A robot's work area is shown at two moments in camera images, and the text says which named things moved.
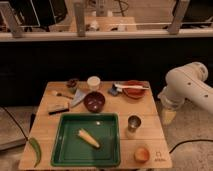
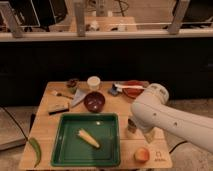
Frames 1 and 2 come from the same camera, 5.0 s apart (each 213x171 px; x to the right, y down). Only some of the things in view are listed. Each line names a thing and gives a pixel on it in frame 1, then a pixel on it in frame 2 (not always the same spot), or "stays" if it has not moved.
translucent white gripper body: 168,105 → 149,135
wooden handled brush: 56,93 stays
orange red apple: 141,155 stays
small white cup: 93,82 stays
